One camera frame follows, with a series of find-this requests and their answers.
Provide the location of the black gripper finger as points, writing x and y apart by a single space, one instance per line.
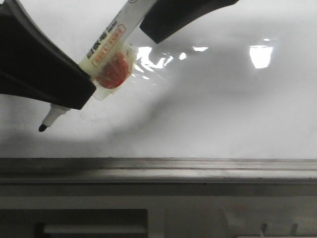
168 16
32 66

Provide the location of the white black whiteboard marker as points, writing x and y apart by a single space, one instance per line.
107 64

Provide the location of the white whiteboard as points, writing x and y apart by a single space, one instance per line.
240 82

